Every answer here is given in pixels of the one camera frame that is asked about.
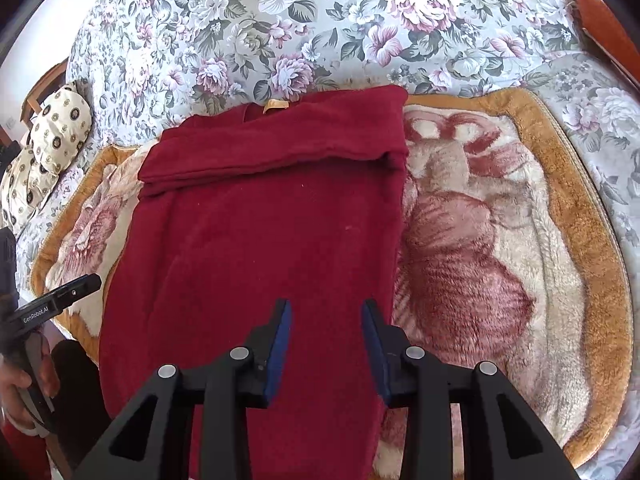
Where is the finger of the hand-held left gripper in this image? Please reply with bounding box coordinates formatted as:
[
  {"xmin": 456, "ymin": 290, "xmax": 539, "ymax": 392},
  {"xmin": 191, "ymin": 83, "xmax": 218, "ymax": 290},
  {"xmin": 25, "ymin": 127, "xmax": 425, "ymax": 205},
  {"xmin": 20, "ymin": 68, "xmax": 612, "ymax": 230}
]
[{"xmin": 42, "ymin": 274, "xmax": 103, "ymax": 313}]

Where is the plush floral blanket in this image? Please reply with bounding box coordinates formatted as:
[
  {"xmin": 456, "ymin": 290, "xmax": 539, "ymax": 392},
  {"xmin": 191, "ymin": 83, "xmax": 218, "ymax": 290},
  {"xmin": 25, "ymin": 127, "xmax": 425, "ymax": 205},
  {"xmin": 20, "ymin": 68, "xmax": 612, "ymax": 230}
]
[{"xmin": 30, "ymin": 88, "xmax": 635, "ymax": 480}]

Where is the floral bed sheet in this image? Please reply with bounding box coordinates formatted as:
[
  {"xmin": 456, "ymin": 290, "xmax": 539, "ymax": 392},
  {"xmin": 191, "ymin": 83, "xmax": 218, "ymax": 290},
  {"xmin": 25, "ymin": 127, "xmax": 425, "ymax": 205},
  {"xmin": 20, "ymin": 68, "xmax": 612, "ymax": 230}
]
[{"xmin": 0, "ymin": 0, "xmax": 640, "ymax": 480}]

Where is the wooden chair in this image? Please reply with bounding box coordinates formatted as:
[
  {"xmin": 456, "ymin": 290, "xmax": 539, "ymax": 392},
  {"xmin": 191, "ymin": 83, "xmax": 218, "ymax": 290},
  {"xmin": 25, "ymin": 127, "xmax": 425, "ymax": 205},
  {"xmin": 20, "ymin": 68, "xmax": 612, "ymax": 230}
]
[{"xmin": 21, "ymin": 60, "xmax": 68, "ymax": 116}]

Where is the cream patterned pillow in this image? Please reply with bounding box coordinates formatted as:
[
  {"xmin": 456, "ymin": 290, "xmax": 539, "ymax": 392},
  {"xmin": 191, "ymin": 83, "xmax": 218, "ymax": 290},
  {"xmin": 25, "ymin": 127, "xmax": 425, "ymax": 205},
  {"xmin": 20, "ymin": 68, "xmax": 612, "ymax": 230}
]
[{"xmin": 0, "ymin": 81, "xmax": 93, "ymax": 236}]

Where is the wooden headboard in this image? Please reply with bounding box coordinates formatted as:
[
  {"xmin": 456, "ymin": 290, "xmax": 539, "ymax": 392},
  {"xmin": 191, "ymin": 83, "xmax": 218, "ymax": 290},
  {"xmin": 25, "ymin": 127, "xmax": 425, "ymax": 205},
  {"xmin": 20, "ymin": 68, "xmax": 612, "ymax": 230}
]
[{"xmin": 562, "ymin": 0, "xmax": 640, "ymax": 91}]

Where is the dark red fleece garment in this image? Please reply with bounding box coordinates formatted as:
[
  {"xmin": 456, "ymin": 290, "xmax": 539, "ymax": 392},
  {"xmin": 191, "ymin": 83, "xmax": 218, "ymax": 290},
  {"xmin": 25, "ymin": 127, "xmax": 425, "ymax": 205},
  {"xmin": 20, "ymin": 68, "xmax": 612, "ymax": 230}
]
[{"xmin": 98, "ymin": 85, "xmax": 411, "ymax": 480}]

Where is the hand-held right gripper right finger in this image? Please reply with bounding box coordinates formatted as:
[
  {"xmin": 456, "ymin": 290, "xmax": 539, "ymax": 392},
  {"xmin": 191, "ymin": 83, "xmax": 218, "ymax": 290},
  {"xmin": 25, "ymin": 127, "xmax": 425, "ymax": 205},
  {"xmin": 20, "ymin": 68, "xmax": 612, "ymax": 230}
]
[{"xmin": 361, "ymin": 298, "xmax": 580, "ymax": 480}]

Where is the person's left hand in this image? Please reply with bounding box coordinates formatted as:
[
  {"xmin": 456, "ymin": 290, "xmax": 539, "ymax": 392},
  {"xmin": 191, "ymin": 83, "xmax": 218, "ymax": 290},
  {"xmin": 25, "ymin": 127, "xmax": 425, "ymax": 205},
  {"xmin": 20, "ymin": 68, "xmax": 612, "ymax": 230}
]
[{"xmin": 0, "ymin": 332, "xmax": 61, "ymax": 436}]

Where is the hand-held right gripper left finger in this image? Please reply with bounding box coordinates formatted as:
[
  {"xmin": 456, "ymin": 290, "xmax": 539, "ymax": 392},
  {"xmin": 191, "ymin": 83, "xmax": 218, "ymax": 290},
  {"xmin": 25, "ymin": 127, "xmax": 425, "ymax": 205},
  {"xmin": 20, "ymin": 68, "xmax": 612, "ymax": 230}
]
[{"xmin": 73, "ymin": 298, "xmax": 293, "ymax": 480}]

